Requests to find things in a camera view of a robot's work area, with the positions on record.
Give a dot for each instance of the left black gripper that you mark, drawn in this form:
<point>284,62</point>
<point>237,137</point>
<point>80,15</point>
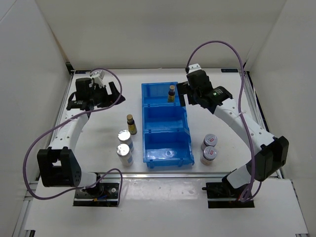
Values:
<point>103,90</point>

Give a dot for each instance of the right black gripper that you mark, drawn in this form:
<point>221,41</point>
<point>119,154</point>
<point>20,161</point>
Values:
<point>183,88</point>

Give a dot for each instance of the brown bottle yellow label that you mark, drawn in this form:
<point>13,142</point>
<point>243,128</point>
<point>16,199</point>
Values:
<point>171,94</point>
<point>131,124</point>

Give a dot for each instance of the red-label lid jar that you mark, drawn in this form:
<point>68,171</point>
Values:
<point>208,155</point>
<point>209,140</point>

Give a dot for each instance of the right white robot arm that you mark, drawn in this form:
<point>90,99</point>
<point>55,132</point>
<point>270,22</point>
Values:
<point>268,153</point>

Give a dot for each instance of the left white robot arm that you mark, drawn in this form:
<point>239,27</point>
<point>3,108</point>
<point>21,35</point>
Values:
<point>58,164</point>

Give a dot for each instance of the rear silver-lid white jar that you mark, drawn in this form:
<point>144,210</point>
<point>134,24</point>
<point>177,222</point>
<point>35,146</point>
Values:
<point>124,137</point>

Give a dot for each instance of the silver-lid white jar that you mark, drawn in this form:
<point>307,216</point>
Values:
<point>124,154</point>
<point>124,137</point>

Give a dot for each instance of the right blue corner label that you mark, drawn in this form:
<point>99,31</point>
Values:
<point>229,70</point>

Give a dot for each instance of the blue corner label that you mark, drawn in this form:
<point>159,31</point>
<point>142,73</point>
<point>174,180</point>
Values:
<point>229,70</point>
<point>82,71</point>

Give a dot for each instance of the left blue corner label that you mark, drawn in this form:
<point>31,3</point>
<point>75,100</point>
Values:
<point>82,71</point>

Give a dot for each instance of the blue three-compartment plastic bin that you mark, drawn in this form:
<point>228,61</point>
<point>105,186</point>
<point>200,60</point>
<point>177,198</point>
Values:
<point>165,130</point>

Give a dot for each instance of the front silver-lid white jar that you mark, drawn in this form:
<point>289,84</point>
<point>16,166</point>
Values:
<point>124,154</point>

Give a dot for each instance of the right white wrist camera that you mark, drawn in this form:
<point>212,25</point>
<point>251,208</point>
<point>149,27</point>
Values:
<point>193,67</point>

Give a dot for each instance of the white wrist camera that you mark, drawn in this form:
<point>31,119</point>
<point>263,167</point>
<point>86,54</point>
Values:
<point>97,77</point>
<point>193,67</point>

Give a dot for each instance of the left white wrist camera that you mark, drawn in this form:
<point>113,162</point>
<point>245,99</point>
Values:
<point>97,77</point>

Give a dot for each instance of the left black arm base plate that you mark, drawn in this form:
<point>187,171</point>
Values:
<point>104,194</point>

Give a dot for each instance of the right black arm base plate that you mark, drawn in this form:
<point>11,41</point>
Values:
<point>221,196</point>

